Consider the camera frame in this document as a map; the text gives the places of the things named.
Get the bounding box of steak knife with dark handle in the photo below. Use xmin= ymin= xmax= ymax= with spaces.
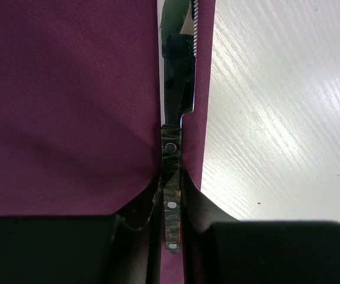
xmin=157 ymin=0 xmax=199 ymax=254

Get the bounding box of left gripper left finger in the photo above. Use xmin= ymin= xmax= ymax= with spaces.
xmin=0 ymin=173 xmax=162 ymax=283

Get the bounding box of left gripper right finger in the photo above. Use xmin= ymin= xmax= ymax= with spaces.
xmin=181 ymin=171 xmax=340 ymax=283

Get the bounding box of purple cloth napkin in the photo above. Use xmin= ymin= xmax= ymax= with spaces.
xmin=0 ymin=0 xmax=217 ymax=284

